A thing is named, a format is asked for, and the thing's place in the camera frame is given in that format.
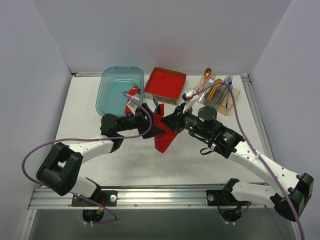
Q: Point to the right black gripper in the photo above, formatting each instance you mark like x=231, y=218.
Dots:
x=178, y=120

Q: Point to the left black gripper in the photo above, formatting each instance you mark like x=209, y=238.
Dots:
x=144, y=121

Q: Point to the red paper napkin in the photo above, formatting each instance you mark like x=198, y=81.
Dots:
x=163, y=141

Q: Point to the blue plastic knife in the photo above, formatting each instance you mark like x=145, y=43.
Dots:
x=158, y=109

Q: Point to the teal plastic spoon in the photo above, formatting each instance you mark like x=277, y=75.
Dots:
x=156, y=103

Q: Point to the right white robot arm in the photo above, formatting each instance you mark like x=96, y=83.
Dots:
x=286, y=191

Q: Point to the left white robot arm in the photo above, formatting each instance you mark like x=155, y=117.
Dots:
x=60, y=169

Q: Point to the cardboard napkin box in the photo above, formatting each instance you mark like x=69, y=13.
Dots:
x=162, y=99

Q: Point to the red napkin stack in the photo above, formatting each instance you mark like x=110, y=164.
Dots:
x=166, y=84

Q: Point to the rolled red napkin bundle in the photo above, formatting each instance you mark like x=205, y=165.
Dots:
x=135, y=89

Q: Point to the clear utensil organizer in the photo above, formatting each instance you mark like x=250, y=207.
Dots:
x=218, y=101

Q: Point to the yellow plastic spoon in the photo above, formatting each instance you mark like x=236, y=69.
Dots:
x=218, y=83

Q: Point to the silver fork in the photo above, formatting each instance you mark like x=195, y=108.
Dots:
x=211, y=79

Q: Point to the copper metallic spoon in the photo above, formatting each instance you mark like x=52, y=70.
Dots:
x=206, y=76

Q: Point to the teal plastic basin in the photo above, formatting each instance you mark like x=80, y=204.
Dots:
x=114, y=81

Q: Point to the blue plastic fork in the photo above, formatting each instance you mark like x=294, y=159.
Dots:
x=227, y=97

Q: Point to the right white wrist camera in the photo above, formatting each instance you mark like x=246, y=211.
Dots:
x=190, y=98

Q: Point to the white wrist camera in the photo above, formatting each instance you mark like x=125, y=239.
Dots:
x=190, y=98
x=133, y=102

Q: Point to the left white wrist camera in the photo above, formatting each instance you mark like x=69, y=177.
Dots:
x=133, y=102

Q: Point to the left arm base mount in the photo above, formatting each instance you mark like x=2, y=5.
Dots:
x=105, y=197

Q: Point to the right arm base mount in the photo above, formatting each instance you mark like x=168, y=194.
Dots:
x=217, y=197

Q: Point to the aluminium frame rail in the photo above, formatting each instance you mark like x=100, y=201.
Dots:
x=133, y=159

